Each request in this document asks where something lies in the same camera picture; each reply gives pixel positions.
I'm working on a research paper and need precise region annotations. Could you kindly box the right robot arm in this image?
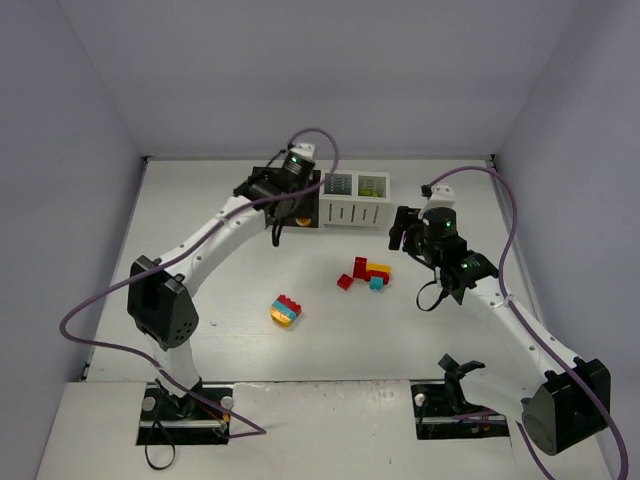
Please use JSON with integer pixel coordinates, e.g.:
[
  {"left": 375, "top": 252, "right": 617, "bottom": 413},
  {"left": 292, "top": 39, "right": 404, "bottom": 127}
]
[{"left": 389, "top": 206, "right": 611, "bottom": 456}]

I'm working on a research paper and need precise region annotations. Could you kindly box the yellow red arch lego stack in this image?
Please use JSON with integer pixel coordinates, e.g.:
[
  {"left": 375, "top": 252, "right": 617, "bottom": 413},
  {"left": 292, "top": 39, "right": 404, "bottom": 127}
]
[{"left": 364, "top": 263, "right": 392, "bottom": 285}]

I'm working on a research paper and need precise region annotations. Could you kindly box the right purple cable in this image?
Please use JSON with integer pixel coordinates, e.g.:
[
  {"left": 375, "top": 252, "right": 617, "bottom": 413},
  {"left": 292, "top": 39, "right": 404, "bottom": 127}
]
[{"left": 427, "top": 165, "right": 630, "bottom": 480}]

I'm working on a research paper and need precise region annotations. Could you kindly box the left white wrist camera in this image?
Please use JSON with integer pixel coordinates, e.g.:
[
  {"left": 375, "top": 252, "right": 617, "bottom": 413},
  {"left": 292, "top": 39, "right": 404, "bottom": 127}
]
[{"left": 289, "top": 142, "right": 316, "bottom": 161}]

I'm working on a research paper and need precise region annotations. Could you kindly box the small red lego brick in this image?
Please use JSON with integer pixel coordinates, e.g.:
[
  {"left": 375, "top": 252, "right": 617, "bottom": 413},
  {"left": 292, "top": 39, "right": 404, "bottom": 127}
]
[{"left": 336, "top": 274, "right": 354, "bottom": 291}]

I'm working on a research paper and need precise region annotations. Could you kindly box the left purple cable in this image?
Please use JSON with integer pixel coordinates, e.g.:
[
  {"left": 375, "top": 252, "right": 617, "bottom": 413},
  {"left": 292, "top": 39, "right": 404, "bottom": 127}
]
[{"left": 58, "top": 128, "right": 341, "bottom": 444}]

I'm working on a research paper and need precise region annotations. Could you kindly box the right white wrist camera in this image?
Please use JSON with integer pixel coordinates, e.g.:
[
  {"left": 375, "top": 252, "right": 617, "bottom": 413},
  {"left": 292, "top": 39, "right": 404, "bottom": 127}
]
[{"left": 420, "top": 184, "right": 455, "bottom": 215}]

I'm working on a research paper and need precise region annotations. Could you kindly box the red blue orange lego stack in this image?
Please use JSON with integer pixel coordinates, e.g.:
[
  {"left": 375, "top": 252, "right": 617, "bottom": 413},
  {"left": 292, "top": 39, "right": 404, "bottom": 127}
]
[{"left": 270, "top": 294, "right": 302, "bottom": 328}]

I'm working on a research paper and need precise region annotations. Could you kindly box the purple cable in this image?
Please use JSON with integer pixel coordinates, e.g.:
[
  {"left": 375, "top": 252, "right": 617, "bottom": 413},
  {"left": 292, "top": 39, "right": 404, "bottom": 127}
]
[
  {"left": 427, "top": 165, "right": 630, "bottom": 480},
  {"left": 58, "top": 128, "right": 341, "bottom": 444}
]

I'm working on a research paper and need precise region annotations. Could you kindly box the teal lego brick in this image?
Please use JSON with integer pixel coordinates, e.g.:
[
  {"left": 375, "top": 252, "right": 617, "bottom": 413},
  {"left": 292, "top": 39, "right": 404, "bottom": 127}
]
[{"left": 324, "top": 175, "right": 351, "bottom": 196}]

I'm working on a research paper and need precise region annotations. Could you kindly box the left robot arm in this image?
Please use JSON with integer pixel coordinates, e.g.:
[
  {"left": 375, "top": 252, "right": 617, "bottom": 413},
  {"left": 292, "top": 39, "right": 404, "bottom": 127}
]
[{"left": 127, "top": 143, "right": 316, "bottom": 394}]

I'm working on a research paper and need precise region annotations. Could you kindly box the large red lego brick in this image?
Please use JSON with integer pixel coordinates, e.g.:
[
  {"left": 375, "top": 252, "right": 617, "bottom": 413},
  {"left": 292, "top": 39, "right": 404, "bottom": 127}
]
[{"left": 353, "top": 256, "right": 367, "bottom": 280}]

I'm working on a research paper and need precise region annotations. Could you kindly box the black double bin container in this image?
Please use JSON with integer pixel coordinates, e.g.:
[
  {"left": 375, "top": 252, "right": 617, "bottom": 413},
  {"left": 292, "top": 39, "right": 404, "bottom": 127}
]
[{"left": 252, "top": 166, "right": 319, "bottom": 228}]

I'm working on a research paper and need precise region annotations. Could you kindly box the cyan small lego brick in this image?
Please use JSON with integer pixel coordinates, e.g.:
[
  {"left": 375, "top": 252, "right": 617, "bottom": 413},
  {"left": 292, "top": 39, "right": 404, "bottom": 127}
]
[{"left": 369, "top": 276, "right": 385, "bottom": 291}]

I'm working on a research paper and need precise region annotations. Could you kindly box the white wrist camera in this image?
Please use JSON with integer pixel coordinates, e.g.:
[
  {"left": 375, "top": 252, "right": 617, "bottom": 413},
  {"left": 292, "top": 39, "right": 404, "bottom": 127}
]
[
  {"left": 289, "top": 142, "right": 316, "bottom": 161},
  {"left": 420, "top": 184, "right": 455, "bottom": 215}
]

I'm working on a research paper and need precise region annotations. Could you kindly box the white double bin container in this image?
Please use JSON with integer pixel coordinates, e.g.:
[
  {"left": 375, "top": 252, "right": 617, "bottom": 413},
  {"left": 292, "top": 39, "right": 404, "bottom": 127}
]
[{"left": 318, "top": 171, "right": 391, "bottom": 229}]

